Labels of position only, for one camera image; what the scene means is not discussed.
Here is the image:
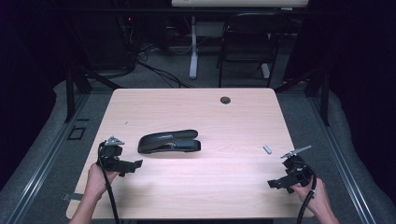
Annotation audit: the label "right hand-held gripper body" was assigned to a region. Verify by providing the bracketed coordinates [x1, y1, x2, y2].
[279, 145, 314, 188]

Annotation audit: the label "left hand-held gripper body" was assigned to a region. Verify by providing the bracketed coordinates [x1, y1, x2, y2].
[97, 135, 125, 173]

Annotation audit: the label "black stapler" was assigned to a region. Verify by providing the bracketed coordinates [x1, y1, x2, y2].
[137, 129, 202, 155]

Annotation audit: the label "person's left hand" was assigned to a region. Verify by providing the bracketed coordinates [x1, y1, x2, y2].
[86, 163, 120, 202]

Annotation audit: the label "person's right hand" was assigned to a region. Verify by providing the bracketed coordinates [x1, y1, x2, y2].
[292, 178, 331, 218]

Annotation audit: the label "grey tape piece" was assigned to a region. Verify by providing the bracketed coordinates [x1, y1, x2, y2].
[62, 192, 85, 203]

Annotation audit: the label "black metal stand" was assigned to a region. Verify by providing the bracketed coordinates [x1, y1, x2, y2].
[64, 62, 122, 124]
[274, 66, 331, 127]

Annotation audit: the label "dark equipment with red light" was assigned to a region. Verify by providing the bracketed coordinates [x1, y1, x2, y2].
[71, 12, 138, 71]

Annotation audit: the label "white desk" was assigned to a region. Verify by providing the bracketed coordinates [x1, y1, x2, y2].
[171, 0, 309, 80]

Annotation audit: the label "black folding chair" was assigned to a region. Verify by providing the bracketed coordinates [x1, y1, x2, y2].
[217, 12, 289, 89]

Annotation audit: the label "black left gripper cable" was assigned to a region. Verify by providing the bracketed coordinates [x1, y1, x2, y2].
[96, 140, 121, 224]

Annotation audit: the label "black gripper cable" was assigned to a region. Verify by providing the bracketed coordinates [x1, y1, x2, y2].
[296, 161, 318, 224]
[96, 140, 121, 224]

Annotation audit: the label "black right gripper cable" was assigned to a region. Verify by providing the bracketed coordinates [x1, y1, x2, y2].
[296, 161, 318, 224]

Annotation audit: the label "aluminium rail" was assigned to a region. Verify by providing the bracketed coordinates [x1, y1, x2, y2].
[306, 92, 377, 224]
[6, 92, 92, 224]

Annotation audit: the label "black floor cables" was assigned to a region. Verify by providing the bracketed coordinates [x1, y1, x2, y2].
[134, 43, 194, 89]

